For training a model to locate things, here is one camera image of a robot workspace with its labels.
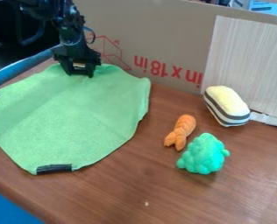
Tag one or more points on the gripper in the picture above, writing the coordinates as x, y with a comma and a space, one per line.
75, 54

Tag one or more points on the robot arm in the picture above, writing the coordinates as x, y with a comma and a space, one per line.
70, 20

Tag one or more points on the green cloth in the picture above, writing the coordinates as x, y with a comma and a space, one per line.
66, 116

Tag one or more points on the cardboard box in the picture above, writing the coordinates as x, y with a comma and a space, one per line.
160, 40

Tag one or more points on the orange toy carrot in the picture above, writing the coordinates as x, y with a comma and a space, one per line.
180, 131

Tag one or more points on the green toy broccoli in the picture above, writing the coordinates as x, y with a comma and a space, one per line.
203, 154

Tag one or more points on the white board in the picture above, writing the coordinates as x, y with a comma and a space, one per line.
248, 67

